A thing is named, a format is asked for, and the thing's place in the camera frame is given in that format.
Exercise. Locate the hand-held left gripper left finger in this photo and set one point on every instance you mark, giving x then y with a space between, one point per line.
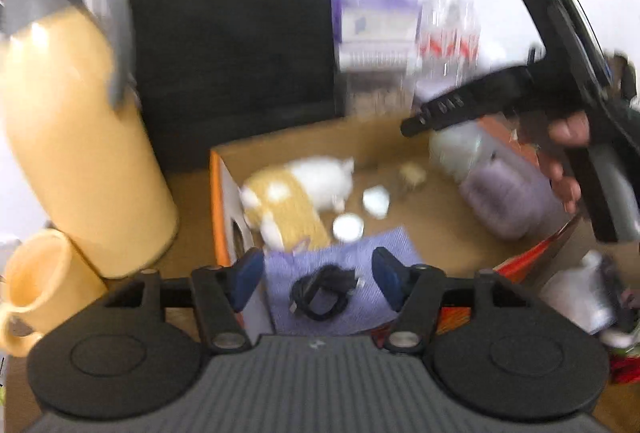
247 278

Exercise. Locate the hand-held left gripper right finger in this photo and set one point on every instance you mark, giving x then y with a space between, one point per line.
387 278

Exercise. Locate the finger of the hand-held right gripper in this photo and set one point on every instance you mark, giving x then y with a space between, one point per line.
470 100

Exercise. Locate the purple knitted cloth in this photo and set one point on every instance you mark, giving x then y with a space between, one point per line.
280 273

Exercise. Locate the round white cap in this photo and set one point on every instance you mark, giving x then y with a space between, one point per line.
348 227

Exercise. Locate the small white object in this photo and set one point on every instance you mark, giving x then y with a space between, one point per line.
376 202

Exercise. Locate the small yellow box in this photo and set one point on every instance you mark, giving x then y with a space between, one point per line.
412 174

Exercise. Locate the red cardboard box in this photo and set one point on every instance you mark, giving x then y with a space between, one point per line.
380 143

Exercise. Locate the purple fluffy cloth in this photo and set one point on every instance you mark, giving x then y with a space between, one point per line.
500 198

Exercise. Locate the yellow white plush toy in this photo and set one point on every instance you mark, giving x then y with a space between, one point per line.
300 183

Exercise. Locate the person's right hand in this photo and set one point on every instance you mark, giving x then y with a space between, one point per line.
567 130

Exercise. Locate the clear snack container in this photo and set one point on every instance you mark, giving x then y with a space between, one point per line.
380 93

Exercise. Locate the purple white tissue pack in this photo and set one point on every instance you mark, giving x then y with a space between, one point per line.
372 23

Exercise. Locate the yellow mug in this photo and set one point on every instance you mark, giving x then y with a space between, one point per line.
45 283

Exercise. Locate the red black fabric item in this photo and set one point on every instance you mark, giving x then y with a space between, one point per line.
627 365

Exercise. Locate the yellow thermos jug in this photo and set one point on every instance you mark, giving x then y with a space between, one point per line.
75 138

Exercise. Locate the black paper bag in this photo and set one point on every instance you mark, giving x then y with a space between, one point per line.
225 38

